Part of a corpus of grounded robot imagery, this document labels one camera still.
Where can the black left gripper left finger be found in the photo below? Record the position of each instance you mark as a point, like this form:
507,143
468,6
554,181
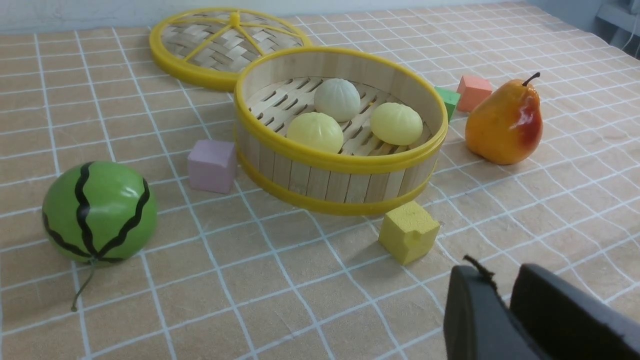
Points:
478,325

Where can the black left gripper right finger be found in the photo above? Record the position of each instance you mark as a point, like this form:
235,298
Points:
569,324

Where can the yellow bun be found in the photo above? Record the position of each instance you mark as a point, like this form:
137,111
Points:
318,131
396,124

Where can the white bun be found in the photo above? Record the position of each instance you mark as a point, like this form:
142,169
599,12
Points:
337,98

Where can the bamboo steamer tray yellow rim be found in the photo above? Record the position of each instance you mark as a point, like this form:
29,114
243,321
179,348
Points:
367,176

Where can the woven bamboo steamer lid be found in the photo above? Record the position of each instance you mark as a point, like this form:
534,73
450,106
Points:
209,47

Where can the yellow foam cube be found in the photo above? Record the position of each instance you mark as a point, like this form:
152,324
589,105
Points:
408,232

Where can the orange toy pear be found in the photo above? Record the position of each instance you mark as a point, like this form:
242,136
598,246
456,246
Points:
507,127

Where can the green foam cube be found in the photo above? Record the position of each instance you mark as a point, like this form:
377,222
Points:
450,99

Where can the orange foam cube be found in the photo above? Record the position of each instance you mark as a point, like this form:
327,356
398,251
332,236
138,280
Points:
473,90

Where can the purple foam cube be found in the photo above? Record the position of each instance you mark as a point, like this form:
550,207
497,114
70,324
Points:
212,166

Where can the checkered orange tablecloth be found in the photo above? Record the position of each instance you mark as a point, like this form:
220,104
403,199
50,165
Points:
246,276

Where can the green toy watermelon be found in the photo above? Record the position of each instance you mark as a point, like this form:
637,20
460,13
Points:
99,213

